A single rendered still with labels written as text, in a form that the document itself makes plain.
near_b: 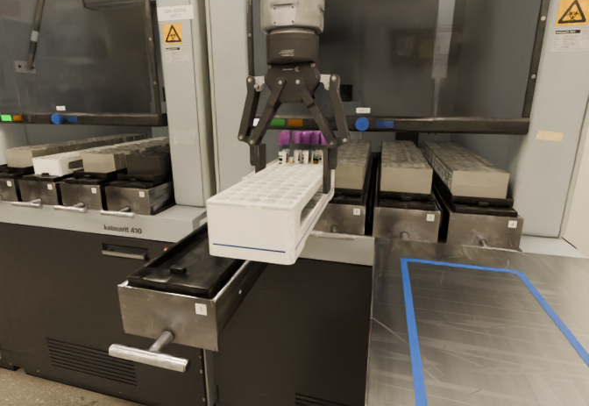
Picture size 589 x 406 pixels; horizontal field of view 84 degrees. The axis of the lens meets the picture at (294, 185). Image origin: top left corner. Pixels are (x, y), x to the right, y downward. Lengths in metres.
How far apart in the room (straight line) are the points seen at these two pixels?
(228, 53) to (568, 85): 0.73
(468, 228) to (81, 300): 1.10
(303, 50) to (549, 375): 0.42
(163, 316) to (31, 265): 0.92
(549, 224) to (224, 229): 0.73
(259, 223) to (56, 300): 1.06
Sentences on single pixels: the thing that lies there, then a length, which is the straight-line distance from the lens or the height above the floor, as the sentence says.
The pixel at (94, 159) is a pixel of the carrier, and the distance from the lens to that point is 1.13.
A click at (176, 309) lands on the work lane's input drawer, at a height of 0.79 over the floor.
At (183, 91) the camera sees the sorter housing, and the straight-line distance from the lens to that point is 0.94.
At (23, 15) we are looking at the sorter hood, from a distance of 1.27.
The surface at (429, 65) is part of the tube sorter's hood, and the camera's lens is 0.79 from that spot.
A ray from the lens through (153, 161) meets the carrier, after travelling 1.00.
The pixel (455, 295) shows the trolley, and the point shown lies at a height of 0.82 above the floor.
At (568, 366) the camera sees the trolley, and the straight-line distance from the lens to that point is 0.38.
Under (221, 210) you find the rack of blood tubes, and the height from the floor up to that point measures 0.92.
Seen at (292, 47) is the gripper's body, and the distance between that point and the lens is 0.47.
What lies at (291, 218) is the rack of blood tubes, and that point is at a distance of 0.34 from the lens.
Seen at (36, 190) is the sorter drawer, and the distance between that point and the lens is 1.21.
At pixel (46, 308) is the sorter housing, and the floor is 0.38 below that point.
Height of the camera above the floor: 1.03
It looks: 14 degrees down
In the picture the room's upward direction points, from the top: straight up
